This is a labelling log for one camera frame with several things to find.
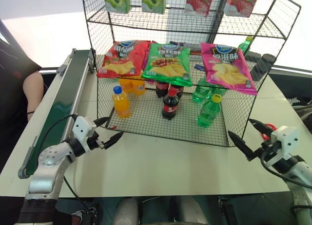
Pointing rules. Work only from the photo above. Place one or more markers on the black bag white print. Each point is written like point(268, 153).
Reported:
point(301, 110)

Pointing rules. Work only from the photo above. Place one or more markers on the green soda bottle yellow cap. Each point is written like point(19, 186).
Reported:
point(208, 113)

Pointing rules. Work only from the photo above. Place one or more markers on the small blue packet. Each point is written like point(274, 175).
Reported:
point(199, 67)

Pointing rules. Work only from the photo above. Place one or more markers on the black table leg frame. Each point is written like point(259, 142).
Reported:
point(228, 211)

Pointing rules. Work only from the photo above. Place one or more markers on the pink chips bag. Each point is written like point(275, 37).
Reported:
point(226, 66)

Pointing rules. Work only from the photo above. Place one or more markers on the person in black shirt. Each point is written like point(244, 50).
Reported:
point(12, 88)

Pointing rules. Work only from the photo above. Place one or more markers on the green chips bag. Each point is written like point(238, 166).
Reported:
point(168, 64)

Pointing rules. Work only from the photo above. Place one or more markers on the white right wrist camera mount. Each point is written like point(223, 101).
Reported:
point(287, 137)

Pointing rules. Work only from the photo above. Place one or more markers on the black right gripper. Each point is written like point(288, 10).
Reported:
point(269, 149)

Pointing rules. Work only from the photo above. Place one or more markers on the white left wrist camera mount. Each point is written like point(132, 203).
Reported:
point(82, 128)

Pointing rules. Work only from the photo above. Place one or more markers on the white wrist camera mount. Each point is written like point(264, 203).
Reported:
point(82, 128)
point(287, 137)

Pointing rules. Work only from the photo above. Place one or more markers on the red strawberry milk carton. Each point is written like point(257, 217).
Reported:
point(241, 3)
point(198, 3)

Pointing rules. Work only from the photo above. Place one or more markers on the person's bare forearm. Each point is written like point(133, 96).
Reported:
point(34, 93)

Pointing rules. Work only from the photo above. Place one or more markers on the white rounded shape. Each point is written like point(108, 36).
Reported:
point(125, 211)
point(193, 211)

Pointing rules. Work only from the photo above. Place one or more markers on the dark purple packet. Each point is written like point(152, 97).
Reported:
point(182, 45)

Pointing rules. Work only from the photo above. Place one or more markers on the green melon milk carton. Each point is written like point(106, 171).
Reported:
point(153, 1)
point(117, 1)

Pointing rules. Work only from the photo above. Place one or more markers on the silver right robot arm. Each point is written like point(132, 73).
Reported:
point(301, 176)

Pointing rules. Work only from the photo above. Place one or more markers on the orange soda bottle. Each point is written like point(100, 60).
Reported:
point(139, 86)
point(125, 85)
point(121, 104)

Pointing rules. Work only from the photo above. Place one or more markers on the red chips bag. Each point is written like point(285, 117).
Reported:
point(122, 59)

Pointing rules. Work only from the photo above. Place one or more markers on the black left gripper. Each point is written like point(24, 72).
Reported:
point(95, 141)

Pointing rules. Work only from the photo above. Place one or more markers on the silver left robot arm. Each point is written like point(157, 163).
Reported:
point(48, 161)

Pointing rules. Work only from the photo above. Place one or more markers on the black cylinder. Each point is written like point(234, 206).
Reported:
point(252, 57)
point(262, 66)

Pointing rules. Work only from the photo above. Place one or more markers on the green conveyor belt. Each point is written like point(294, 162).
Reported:
point(62, 98)

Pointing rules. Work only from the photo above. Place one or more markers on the cola bottle red cap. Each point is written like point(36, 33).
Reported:
point(161, 88)
point(170, 108)
point(179, 89)

